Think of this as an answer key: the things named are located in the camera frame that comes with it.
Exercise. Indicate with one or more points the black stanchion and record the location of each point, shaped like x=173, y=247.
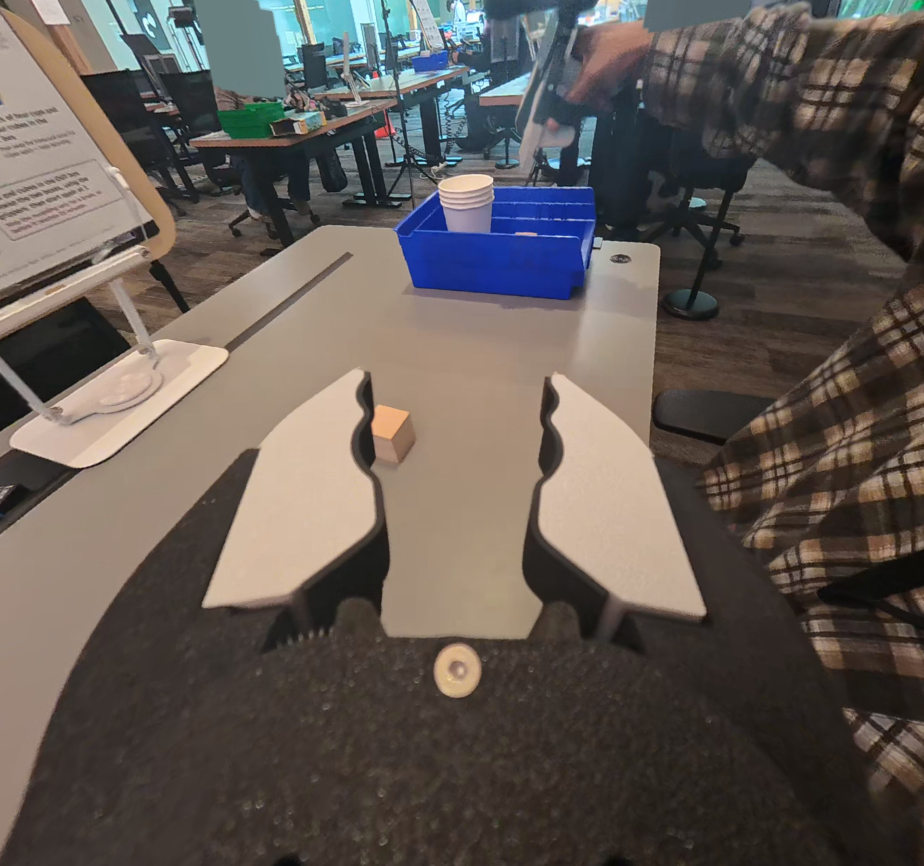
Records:
x=691, y=305

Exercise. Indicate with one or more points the stack of green bins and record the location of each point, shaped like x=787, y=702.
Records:
x=249, y=121

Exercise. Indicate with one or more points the orange traffic cone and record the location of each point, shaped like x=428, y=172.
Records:
x=386, y=129

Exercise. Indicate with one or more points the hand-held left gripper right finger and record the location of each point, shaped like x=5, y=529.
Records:
x=613, y=512

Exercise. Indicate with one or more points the wooden background desk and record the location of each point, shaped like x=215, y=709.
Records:
x=339, y=119
x=505, y=90

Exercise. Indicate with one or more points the blue plastic bin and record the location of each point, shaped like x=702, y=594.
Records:
x=491, y=267

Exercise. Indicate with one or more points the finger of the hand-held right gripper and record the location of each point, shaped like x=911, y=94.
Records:
x=530, y=122
x=559, y=137

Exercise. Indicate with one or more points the blue background bin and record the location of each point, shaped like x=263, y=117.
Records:
x=431, y=61

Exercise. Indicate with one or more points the instruction sheet on stand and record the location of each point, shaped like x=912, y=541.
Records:
x=143, y=187

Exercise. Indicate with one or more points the person's right hand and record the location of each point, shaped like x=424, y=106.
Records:
x=613, y=61

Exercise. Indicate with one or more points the black chair armrest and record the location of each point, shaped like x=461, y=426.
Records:
x=707, y=415

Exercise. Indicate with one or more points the colourful cardboard box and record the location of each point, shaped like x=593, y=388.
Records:
x=299, y=124

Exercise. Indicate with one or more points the white tablet stand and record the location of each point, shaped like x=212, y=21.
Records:
x=166, y=375

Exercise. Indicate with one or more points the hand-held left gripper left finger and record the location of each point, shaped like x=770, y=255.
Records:
x=303, y=505

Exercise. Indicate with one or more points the black office chair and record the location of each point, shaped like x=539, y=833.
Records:
x=693, y=158

